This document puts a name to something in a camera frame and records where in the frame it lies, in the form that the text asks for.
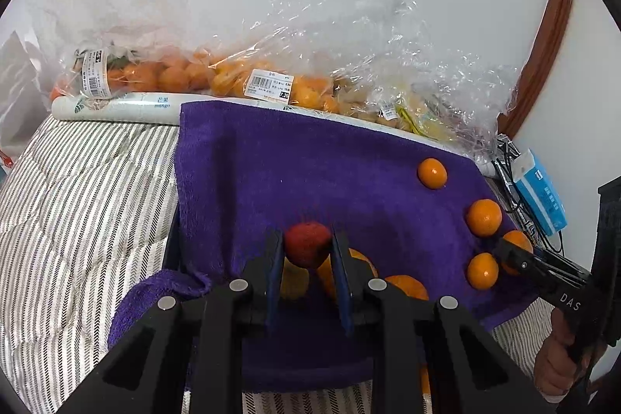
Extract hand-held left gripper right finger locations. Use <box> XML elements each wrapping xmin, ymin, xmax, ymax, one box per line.
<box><xmin>330</xmin><ymin>227</ymin><xmax>559</xmax><ymax>414</ymax></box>

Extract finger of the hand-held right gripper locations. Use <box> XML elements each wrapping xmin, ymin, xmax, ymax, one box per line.
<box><xmin>494</xmin><ymin>238</ymin><xmax>550</xmax><ymax>294</ymax></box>
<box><xmin>533</xmin><ymin>248</ymin><xmax>592</xmax><ymax>275</ymax></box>

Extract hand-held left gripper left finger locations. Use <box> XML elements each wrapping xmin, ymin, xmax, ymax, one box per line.
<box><xmin>56</xmin><ymin>227</ymin><xmax>287</xmax><ymax>414</ymax></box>

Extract small yellow green fruit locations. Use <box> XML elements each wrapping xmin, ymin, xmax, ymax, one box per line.
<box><xmin>281</xmin><ymin>261</ymin><xmax>310</xmax><ymax>301</ymax></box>

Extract small orange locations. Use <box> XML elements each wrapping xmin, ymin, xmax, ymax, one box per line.
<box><xmin>417</xmin><ymin>158</ymin><xmax>448</xmax><ymax>190</ymax></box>
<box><xmin>466</xmin><ymin>199</ymin><xmax>503</xmax><ymax>237</ymax></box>
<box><xmin>467</xmin><ymin>252</ymin><xmax>500</xmax><ymax>291</ymax></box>
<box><xmin>500</xmin><ymin>230</ymin><xmax>534</xmax><ymax>276</ymax></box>

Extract small red green fruit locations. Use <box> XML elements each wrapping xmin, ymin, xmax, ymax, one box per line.
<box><xmin>284</xmin><ymin>222</ymin><xmax>335</xmax><ymax>269</ymax></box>

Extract clear bag of yellow fruits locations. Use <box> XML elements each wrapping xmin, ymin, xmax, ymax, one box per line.
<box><xmin>378</xmin><ymin>0</ymin><xmax>520</xmax><ymax>163</ymax></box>

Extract clear bag of tan fruits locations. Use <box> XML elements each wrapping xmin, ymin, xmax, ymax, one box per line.
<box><xmin>335</xmin><ymin>89</ymin><xmax>408</xmax><ymax>128</ymax></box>

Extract person's right hand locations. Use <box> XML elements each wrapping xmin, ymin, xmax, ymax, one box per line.
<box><xmin>534</xmin><ymin>312</ymin><xmax>588</xmax><ymax>395</ymax></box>

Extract blue tissue box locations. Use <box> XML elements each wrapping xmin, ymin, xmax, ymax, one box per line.
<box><xmin>513</xmin><ymin>149</ymin><xmax>567</xmax><ymax>236</ymax></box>

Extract purple towel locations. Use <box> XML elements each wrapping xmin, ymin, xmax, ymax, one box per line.
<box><xmin>108</xmin><ymin>101</ymin><xmax>537</xmax><ymax>393</ymax></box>

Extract clear bag of small oranges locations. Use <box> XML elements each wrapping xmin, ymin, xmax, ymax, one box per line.
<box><xmin>208</xmin><ymin>0</ymin><xmax>340</xmax><ymax>111</ymax></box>

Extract striped bed quilt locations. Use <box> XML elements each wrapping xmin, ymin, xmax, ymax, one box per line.
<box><xmin>0</xmin><ymin>113</ymin><xmax>559</xmax><ymax>414</ymax></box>

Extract clear bag of large oranges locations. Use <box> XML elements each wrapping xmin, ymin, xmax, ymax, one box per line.
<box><xmin>29</xmin><ymin>0</ymin><xmax>229</xmax><ymax>102</ymax></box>

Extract white paper roll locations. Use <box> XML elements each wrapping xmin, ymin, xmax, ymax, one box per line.
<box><xmin>51</xmin><ymin>92</ymin><xmax>500</xmax><ymax>177</ymax></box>

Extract white plastic bag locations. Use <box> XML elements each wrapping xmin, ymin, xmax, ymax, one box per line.
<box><xmin>0</xmin><ymin>31</ymin><xmax>54</xmax><ymax>153</ymax></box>

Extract black cables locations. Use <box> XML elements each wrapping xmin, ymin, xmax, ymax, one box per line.
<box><xmin>505</xmin><ymin>181</ymin><xmax>564</xmax><ymax>255</ymax></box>

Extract brown wooden door frame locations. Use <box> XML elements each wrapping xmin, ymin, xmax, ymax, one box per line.
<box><xmin>497</xmin><ymin>0</ymin><xmax>577</xmax><ymax>138</ymax></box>

